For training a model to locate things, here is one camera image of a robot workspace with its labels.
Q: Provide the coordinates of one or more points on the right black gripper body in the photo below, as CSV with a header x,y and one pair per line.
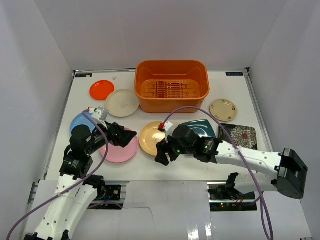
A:
x,y
174,149

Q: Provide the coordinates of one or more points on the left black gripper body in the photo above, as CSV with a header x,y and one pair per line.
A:
x,y
115,134

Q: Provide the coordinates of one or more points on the yellow round plate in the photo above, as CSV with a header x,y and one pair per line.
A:
x,y
150,136

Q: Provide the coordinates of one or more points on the pink round plate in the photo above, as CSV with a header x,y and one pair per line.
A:
x,y
118,154

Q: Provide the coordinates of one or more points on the cream round plate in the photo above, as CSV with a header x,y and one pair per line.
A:
x,y
122,103

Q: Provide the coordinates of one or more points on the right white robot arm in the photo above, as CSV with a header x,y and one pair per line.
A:
x,y
283,172

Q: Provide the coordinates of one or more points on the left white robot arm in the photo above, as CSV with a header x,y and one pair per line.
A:
x,y
76,188

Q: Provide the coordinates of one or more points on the orange plastic bin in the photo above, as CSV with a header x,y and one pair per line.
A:
x,y
163,86

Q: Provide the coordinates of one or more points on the teal square plate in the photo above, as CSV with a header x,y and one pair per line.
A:
x,y
201,127

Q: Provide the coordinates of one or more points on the blue round plate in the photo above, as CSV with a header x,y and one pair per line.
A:
x,y
80,119

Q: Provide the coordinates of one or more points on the orange round plate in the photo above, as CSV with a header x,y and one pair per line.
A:
x,y
100,90

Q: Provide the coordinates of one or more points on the beige floral round plate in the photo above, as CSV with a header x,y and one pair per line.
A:
x,y
223,109

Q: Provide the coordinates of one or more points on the black floral square plate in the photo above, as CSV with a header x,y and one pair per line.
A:
x,y
243,136

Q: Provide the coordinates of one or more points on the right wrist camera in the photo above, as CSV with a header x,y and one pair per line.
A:
x,y
167,126

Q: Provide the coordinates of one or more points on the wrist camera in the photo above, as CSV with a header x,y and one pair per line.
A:
x,y
100,115
167,126

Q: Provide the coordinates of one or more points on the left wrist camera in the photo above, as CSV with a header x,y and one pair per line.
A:
x,y
100,115

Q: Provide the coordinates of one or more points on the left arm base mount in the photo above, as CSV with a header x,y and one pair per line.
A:
x,y
109,199

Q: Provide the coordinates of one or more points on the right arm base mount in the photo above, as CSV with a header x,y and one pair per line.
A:
x,y
221,200

